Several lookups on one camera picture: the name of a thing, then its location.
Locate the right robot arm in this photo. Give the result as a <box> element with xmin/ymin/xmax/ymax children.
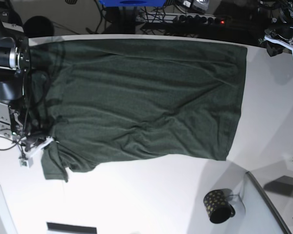
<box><xmin>0</xmin><ymin>18</ymin><xmax>54</xmax><ymax>168</ymax></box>

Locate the grey metal side table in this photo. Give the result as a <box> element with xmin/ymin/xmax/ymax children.
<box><xmin>241</xmin><ymin>172</ymin><xmax>293</xmax><ymax>234</ymax></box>

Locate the black mug with gold dots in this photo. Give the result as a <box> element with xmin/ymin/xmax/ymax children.
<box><xmin>203</xmin><ymin>190</ymin><xmax>235</xmax><ymax>224</ymax></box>

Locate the dark green t-shirt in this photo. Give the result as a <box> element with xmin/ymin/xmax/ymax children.
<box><xmin>31</xmin><ymin>39</ymin><xmax>247</xmax><ymax>181</ymax></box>

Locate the blue box with oval hole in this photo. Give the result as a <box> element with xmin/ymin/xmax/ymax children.
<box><xmin>99</xmin><ymin>0</ymin><xmax>166</xmax><ymax>7</ymax></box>

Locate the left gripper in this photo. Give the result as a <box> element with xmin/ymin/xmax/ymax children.
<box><xmin>264</xmin><ymin>23</ymin><xmax>293</xmax><ymax>56</ymax></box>

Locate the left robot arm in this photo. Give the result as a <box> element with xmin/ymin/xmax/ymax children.
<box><xmin>257</xmin><ymin>0</ymin><xmax>293</xmax><ymax>57</ymax></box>

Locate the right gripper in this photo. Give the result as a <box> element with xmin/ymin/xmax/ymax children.
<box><xmin>12</xmin><ymin>131</ymin><xmax>58</xmax><ymax>168</ymax></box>

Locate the black power strip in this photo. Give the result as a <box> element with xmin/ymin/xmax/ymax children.
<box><xmin>136</xmin><ymin>12</ymin><xmax>226</xmax><ymax>26</ymax></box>

